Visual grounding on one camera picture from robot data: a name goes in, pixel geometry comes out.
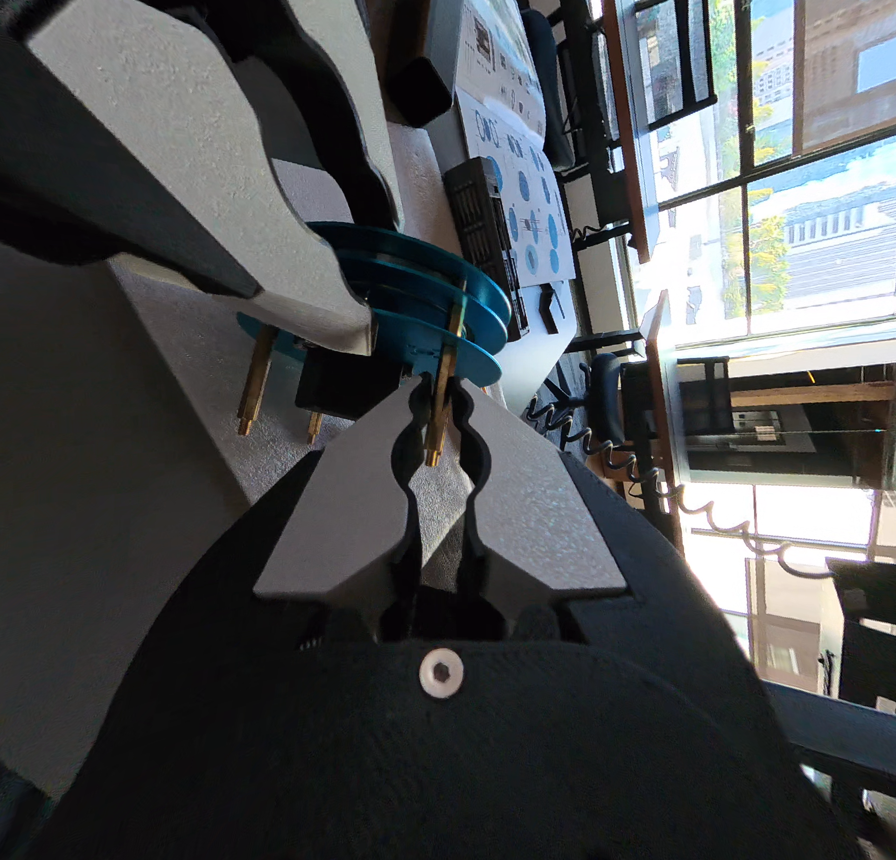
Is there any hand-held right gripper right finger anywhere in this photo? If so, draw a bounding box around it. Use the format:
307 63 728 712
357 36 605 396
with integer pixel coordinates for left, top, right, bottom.
447 375 629 642

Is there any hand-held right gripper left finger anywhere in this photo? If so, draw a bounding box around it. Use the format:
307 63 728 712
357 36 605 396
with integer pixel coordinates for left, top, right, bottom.
252 375 433 642

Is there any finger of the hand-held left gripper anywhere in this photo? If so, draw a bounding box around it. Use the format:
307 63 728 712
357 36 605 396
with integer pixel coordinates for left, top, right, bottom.
93 0 407 232
27 0 380 358

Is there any blue round base plate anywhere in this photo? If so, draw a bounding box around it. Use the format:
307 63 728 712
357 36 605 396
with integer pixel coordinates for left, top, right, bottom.
237 221 512 388

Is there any dark grey case sleeve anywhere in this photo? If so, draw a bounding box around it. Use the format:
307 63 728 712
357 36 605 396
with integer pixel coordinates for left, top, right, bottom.
385 0 470 129

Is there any black servo motor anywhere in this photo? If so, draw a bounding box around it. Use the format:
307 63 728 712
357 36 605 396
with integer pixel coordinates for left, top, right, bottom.
294 342 417 421

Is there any black office chair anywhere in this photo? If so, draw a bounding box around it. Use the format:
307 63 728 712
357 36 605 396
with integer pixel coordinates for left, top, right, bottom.
584 352 662 451

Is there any printed instruction manual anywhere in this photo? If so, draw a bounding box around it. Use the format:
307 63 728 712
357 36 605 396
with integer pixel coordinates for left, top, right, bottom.
455 0 578 283

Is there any white foam sheet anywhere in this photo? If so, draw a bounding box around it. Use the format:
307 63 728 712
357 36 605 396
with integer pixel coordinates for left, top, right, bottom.
108 121 505 595

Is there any dark blue office chair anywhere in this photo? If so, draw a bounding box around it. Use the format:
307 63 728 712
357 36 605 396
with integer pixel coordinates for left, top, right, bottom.
521 9 576 171

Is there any black screwdriver bit tray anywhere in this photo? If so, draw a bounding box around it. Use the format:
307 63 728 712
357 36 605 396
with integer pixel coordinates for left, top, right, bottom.
444 158 529 343

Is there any large window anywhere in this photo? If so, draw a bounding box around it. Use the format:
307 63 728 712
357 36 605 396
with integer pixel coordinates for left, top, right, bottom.
609 0 896 665

